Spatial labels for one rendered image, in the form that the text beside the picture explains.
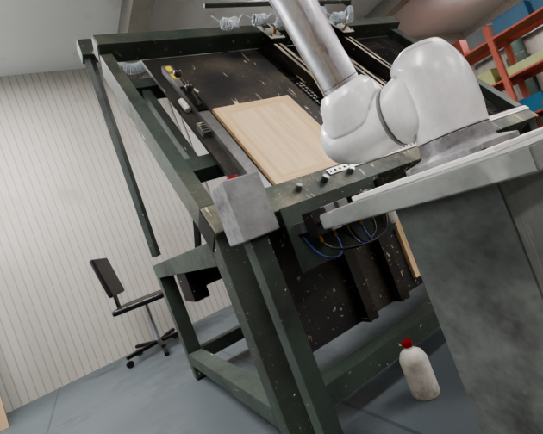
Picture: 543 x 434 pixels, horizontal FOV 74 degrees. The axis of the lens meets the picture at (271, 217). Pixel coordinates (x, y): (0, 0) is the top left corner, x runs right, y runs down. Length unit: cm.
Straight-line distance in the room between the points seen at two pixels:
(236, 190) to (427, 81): 53
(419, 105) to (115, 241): 389
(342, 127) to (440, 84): 24
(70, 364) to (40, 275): 95
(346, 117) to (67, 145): 398
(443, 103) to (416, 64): 10
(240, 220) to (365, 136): 39
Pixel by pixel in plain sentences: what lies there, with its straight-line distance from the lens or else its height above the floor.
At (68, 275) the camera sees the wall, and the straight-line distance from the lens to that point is 436.
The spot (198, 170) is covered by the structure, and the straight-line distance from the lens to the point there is 150.
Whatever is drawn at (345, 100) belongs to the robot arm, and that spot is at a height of 99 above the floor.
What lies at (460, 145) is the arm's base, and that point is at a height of 78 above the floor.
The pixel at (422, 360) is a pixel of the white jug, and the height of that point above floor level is 14.
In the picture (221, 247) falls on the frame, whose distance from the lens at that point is 119.
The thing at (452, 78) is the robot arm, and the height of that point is 92.
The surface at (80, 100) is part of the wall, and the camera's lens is 488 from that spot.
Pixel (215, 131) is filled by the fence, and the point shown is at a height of 122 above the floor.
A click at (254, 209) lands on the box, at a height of 83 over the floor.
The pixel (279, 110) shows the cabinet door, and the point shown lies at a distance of 184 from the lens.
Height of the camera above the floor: 77
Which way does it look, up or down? 1 degrees up
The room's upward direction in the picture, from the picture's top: 21 degrees counter-clockwise
